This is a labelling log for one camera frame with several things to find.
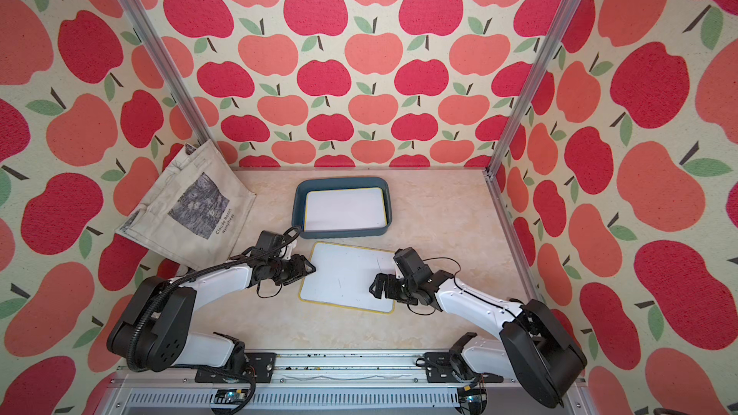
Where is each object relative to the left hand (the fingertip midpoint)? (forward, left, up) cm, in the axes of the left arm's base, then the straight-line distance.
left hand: (314, 277), depth 88 cm
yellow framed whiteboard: (+1, -9, -1) cm, 10 cm away
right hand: (-6, -21, -1) cm, 22 cm away
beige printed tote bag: (+16, +38, +13) cm, 43 cm away
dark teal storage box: (+37, +6, +3) cm, 38 cm away
